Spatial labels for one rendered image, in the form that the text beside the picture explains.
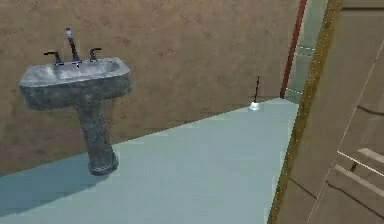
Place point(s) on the grey stone pedestal sink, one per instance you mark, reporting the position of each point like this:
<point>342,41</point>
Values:
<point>76,83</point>

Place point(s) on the beige panelled room door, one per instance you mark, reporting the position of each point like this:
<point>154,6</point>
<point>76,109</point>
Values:
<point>343,133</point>

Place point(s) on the black sink faucet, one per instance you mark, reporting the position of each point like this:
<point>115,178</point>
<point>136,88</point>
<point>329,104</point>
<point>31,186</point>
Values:
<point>73,50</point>

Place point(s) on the red door frame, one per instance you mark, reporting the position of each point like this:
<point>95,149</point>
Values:
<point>292,50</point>

